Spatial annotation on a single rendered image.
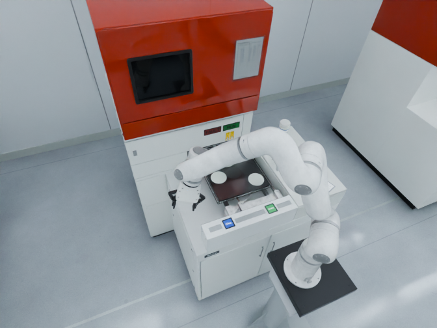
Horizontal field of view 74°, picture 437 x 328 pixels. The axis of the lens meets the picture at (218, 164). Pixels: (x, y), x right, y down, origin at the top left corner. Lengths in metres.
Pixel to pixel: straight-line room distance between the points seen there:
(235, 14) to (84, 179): 2.32
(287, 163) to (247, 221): 0.70
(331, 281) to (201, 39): 1.33
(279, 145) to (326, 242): 0.47
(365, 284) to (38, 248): 2.70
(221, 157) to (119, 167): 2.25
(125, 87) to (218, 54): 0.47
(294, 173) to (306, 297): 0.80
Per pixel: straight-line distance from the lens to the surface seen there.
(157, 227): 2.47
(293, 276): 1.60
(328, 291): 1.64
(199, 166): 1.07
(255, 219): 1.60
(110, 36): 1.34
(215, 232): 1.54
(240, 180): 1.83
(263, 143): 0.96
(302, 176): 0.94
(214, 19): 1.43
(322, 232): 1.26
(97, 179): 3.18
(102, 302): 2.53
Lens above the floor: 2.31
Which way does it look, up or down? 47 degrees down
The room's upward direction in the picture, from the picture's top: 3 degrees clockwise
